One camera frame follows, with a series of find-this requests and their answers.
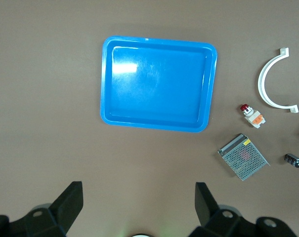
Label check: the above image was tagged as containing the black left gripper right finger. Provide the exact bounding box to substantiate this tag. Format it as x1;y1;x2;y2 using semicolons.
188;182;297;237

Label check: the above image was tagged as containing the white semicircular pipe clamp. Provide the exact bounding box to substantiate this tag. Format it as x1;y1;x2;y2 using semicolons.
257;46;299;114

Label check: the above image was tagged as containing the red pushbutton switch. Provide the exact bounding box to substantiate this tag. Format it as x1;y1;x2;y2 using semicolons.
239;104;267;129

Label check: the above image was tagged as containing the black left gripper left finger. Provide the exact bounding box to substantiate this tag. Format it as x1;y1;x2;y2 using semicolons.
0;181;84;237

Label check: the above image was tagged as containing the black cylindrical capacitor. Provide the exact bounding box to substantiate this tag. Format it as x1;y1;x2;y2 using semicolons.
284;153;299;169

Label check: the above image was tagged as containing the perforated metal power supply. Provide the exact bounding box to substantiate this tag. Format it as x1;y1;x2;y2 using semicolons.
217;133;271;182

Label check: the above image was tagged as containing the blue plastic tray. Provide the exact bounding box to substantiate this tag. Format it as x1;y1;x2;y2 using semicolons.
100;36;218;134

